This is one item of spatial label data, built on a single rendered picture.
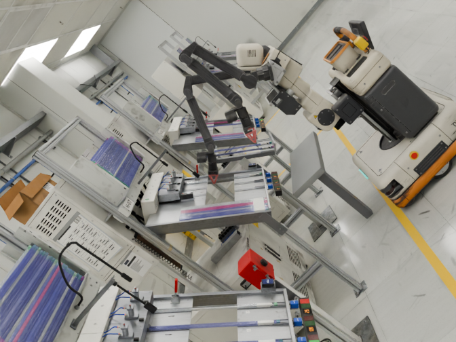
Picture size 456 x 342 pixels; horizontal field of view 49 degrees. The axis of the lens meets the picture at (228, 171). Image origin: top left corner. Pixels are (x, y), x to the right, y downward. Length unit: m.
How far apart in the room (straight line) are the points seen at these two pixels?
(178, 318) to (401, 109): 1.74
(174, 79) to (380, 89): 5.08
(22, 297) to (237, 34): 9.21
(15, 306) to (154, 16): 9.26
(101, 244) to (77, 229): 0.16
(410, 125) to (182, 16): 8.07
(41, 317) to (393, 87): 2.14
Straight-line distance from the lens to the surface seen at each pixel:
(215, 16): 10.64
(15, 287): 1.91
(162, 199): 3.13
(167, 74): 7.68
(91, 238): 2.95
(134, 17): 10.81
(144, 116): 4.27
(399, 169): 3.08
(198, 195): 3.17
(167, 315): 2.06
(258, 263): 2.48
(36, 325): 1.84
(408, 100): 3.04
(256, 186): 3.18
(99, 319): 1.97
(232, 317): 3.14
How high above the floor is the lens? 1.65
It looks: 13 degrees down
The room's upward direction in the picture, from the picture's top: 52 degrees counter-clockwise
